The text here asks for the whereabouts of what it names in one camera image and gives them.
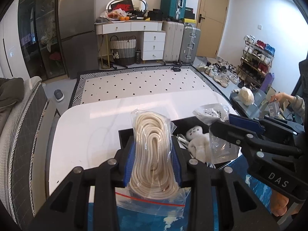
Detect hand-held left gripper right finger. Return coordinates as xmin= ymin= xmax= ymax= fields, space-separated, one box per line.
xmin=171 ymin=136 xmax=287 ymax=231

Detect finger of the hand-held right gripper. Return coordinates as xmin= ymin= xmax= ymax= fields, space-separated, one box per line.
xmin=228 ymin=114 xmax=305 ymax=139
xmin=209 ymin=120 xmax=304 ymax=164

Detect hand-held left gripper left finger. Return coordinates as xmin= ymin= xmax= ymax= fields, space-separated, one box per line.
xmin=29 ymin=136 xmax=135 ymax=231

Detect bagged cream rope coil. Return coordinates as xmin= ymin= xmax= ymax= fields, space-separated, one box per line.
xmin=115 ymin=109 xmax=192 ymax=216

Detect clear bag of white pieces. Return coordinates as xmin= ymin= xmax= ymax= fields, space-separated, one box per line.
xmin=192 ymin=103 xmax=240 ymax=164

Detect white plush doll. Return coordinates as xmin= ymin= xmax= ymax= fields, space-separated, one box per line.
xmin=185 ymin=125 xmax=213 ymax=164

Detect black storage box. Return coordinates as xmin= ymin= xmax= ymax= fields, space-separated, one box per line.
xmin=118 ymin=116 xmax=243 ymax=188

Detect another person's forearm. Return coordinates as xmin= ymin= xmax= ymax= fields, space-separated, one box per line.
xmin=287 ymin=96 xmax=306 ymax=117

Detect person's right hand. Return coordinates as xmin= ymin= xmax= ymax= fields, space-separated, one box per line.
xmin=269 ymin=190 xmax=290 ymax=217

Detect dark glass side table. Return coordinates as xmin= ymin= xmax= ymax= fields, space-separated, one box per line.
xmin=229 ymin=89 xmax=289 ymax=121

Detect cream yarn ball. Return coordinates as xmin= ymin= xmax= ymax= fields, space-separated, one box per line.
xmin=237 ymin=87 xmax=255 ymax=106

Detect small grey box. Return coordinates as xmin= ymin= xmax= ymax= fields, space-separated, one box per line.
xmin=268 ymin=100 xmax=280 ymax=117

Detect purple bag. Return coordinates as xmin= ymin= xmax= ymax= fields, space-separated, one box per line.
xmin=260 ymin=73 xmax=275 ymax=93

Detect pile of shoes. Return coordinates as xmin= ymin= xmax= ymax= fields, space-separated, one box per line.
xmin=196 ymin=58 xmax=241 ymax=88

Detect metal shoe rack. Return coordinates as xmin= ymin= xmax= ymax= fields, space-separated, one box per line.
xmin=239 ymin=36 xmax=275 ymax=88

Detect grey slipper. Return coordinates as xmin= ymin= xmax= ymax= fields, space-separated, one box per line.
xmin=53 ymin=90 xmax=65 ymax=102

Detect silver suitcase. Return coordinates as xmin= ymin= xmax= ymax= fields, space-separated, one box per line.
xmin=179 ymin=25 xmax=201 ymax=64

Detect beige suitcase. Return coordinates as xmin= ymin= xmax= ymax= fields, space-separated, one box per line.
xmin=162 ymin=20 xmax=184 ymax=62

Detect grey sofa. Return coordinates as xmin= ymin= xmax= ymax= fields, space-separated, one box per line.
xmin=0 ymin=76 xmax=58 ymax=224

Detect woven laundry basket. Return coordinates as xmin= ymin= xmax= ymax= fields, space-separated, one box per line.
xmin=109 ymin=36 xmax=137 ymax=65

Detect tan wooden door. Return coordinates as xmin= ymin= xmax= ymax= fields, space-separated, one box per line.
xmin=196 ymin=0 xmax=229 ymax=58

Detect white vanity desk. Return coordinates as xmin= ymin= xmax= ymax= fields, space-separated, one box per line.
xmin=95 ymin=20 xmax=166 ymax=64

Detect dark olive blanket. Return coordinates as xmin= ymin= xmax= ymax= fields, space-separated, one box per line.
xmin=0 ymin=78 xmax=24 ymax=112

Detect black handbag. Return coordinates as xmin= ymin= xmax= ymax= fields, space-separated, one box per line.
xmin=147 ymin=9 xmax=163 ymax=22

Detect teal suitcase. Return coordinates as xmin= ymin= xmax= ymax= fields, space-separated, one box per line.
xmin=161 ymin=0 xmax=187 ymax=20

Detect grey refrigerator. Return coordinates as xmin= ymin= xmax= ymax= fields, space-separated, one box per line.
xmin=57 ymin=0 xmax=100 ymax=79

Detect bag of fruit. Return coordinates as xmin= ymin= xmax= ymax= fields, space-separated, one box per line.
xmin=100 ymin=9 xmax=126 ymax=21

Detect dark glass cabinet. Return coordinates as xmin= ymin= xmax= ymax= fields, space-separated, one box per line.
xmin=18 ymin=0 xmax=66 ymax=81

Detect red black shoebox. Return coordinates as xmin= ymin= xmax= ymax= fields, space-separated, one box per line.
xmin=109 ymin=0 xmax=134 ymax=11

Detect oval mirror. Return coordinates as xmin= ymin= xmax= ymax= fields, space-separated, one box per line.
xmin=106 ymin=0 xmax=148 ymax=17

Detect white charging cable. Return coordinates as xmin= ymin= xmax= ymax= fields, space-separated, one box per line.
xmin=177 ymin=133 xmax=217 ymax=169

